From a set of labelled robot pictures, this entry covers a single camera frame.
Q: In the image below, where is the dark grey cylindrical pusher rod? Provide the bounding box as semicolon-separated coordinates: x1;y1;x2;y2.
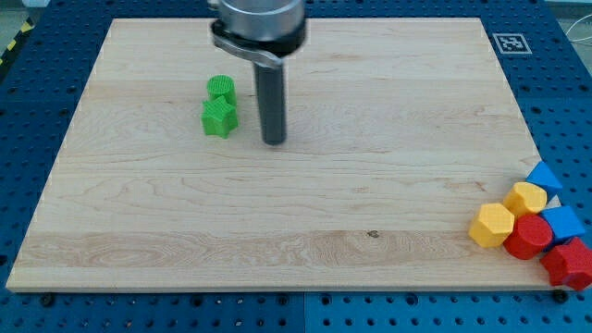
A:
253;64;287;145

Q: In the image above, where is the green star block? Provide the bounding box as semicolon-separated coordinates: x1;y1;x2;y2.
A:
201;96;239;139

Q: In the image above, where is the red star block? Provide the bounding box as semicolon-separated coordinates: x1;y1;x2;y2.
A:
539;237;591;291

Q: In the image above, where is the green cylinder block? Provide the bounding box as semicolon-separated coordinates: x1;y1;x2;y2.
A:
206;75;237;106

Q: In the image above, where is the light wooden board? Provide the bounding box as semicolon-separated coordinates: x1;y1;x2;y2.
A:
6;18;549;292

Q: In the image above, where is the white fiducial marker tag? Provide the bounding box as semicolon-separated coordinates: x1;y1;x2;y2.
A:
492;33;532;55

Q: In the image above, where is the yellow black hazard tape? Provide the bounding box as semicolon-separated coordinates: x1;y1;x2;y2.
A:
1;18;35;69

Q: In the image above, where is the yellow hexagon block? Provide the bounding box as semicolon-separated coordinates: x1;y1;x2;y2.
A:
468;203;515;248

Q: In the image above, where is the yellow heart block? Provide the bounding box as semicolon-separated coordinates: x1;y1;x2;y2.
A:
502;181;548;218

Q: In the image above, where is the blue triangle block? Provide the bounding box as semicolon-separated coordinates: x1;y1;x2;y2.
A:
525;161;563;203

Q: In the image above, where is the red cylinder block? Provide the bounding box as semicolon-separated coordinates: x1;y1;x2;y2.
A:
503;215;553;260

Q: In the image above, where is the blue cube block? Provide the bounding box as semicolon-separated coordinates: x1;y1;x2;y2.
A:
539;205;586;245

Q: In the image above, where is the white cable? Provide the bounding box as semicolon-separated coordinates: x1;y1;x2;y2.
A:
563;12;592;44

